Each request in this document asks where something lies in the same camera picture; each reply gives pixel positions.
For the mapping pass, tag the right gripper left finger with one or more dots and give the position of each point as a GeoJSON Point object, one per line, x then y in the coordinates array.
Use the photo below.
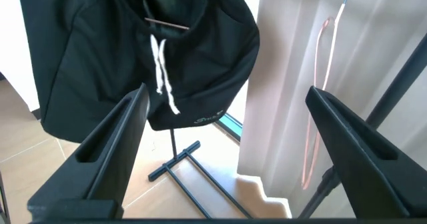
{"type": "Point", "coordinates": [66, 190]}

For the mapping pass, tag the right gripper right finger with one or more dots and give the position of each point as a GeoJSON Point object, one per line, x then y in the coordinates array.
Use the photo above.
{"type": "Point", "coordinates": [377, 184]}

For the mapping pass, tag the black knitted garment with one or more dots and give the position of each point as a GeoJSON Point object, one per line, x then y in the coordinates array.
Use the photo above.
{"type": "Point", "coordinates": [100, 67]}

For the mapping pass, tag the pink clothes hanger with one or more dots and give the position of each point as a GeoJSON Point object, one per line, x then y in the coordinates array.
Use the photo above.
{"type": "Point", "coordinates": [166, 23]}
{"type": "Point", "coordinates": [330, 60]}

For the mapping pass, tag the black clothes rack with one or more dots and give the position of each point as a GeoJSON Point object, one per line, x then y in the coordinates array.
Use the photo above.
{"type": "Point", "coordinates": [393, 94]}

